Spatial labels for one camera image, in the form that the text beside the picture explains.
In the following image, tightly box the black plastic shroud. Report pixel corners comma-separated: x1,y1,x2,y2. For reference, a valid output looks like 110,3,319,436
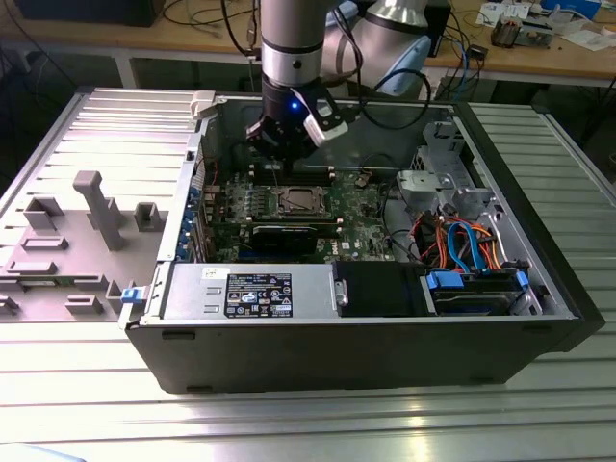
335,262,428,319

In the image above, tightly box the silver drive cage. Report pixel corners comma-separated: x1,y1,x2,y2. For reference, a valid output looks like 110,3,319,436
411,119,482,193

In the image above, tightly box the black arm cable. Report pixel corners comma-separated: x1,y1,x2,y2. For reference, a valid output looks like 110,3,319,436
336,0,433,131

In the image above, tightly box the silver power supply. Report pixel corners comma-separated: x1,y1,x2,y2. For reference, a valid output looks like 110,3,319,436
162,263,338,322

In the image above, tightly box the black graphics card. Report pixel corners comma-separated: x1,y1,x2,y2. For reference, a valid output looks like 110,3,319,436
211,221,321,261

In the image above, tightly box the silver metal bracket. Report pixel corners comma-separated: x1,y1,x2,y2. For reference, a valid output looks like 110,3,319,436
395,167,456,217

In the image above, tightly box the blue wire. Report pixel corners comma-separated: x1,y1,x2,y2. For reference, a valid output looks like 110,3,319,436
459,218,485,274
446,224,466,269

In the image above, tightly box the pale blue rounded object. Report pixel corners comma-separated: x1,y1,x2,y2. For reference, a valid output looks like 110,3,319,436
0,443,68,462

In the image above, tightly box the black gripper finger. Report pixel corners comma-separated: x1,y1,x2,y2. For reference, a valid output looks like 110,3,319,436
245,117,286,169

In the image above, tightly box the wooden desk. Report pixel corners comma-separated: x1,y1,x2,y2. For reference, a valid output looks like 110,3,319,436
0,0,616,90

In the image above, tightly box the blue box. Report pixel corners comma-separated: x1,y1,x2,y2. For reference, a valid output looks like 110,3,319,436
538,0,603,14

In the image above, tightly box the metal socket cover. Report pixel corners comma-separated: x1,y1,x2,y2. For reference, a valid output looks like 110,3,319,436
271,185,334,217

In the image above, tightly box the white paper sheet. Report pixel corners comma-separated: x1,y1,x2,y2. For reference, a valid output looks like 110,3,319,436
560,28,616,53
475,2,514,26

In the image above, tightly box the grey parts rack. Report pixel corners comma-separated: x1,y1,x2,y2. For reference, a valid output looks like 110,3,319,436
0,169,168,324

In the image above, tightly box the orange wire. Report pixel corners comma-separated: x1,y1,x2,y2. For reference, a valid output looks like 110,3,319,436
474,218,505,273
421,216,451,266

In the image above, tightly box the pale case release latch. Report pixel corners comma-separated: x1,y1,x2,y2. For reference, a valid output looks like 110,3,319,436
189,89,218,121

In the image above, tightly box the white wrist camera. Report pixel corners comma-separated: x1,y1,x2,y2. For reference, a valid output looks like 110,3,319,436
302,95,348,145

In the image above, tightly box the black open PC case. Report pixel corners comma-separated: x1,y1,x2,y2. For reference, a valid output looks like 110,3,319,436
117,90,606,396

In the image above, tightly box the green motherboard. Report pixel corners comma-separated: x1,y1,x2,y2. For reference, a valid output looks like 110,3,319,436
201,166,403,265

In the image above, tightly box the copper CPU cooler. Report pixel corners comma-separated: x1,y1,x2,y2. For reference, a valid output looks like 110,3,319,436
489,13,524,48

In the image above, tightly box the thin black wire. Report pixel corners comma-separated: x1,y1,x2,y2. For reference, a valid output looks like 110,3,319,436
356,152,401,172

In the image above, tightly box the large black box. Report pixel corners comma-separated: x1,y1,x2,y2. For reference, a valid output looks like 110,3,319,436
13,0,158,28

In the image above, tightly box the blue cable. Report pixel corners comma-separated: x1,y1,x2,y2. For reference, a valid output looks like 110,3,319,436
459,36,477,86

